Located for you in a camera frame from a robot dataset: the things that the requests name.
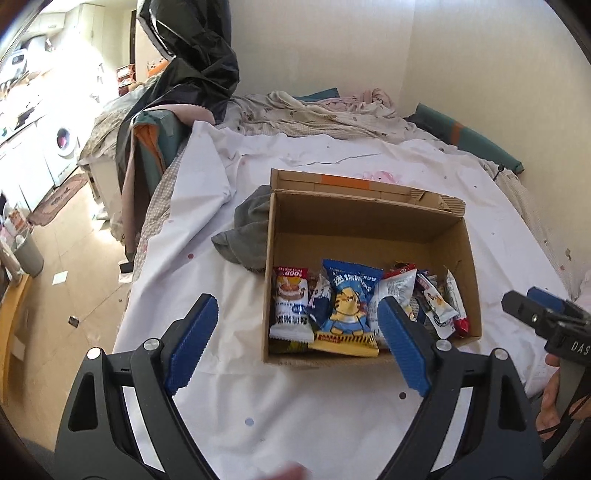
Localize white water heater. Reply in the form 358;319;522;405
4;39;44;70

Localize person's right hand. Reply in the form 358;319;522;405
536;353;563;435

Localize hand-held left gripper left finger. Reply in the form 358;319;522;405
55;293;220;480

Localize person's left hand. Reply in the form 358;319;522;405
259;464;315;480

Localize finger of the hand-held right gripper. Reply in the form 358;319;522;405
501;290;561;335
526;286;591;320

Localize white washing machine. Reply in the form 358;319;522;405
41;111;81;185

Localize grey trash bin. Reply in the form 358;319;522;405
14;229;44;277

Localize floral patterned cloth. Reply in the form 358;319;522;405
78;92;139;162

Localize white bed sheet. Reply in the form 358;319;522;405
113;121;573;480

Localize blue tiger print snack packet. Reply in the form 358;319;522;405
308;258;385;357

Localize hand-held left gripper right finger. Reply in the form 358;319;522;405
376;295;546;480

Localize grey cloth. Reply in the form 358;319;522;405
211;185;273;273

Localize black plastic bag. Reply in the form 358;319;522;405
115;0;240;185

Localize teal pillow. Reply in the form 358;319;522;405
406;102;525;174

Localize brown floor mat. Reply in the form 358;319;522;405
28;172;88;227

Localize white snack packet red top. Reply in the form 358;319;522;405
374;263;419;324

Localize white cartoon print snack packet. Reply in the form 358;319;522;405
418;272;458;340

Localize white cake print snack packet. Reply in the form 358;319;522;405
270;267;311;342

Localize small blue white snack packet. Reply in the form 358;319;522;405
308;272;333;324

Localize crumpled beige blanket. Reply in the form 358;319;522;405
226;90;416;139

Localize brown cardboard box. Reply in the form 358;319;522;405
262;168;483;370

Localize teal orange pink quilt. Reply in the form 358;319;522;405
121;104;218;259

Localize white kitchen cabinets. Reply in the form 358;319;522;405
0;134;51;210

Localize wooden stool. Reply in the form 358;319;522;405
0;272;33;361

